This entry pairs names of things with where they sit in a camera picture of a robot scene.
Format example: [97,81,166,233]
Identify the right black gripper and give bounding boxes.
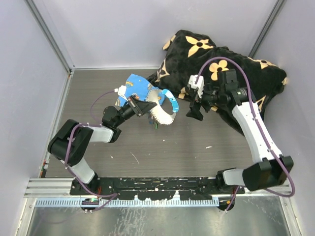
[186,83,224,121]

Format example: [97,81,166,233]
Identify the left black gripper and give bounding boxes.
[114,95,157,127]

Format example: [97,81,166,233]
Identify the white blue large keyring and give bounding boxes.
[146,89,179,125]

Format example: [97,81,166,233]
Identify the bunch of coloured keys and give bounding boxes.
[148,115,159,130]

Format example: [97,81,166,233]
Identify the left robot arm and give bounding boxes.
[47,96,159,195]

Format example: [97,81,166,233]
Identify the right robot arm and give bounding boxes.
[187,69,294,194]

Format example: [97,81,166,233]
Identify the blue space print cloth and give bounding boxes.
[115,74,165,107]

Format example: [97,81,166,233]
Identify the black floral plush pillow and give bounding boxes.
[147,29,287,117]

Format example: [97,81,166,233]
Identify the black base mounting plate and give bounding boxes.
[70,177,246,201]

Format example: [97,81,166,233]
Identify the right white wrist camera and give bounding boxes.
[188,75,204,98]

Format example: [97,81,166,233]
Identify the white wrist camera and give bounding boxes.
[114,85,127,101]
[188,75,204,98]

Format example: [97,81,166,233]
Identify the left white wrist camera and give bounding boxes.
[114,85,127,101]

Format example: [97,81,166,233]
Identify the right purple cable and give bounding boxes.
[195,57,296,214]

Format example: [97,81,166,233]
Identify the aluminium frame rail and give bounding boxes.
[24,178,291,198]

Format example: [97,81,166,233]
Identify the slotted cable duct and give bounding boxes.
[34,197,219,208]

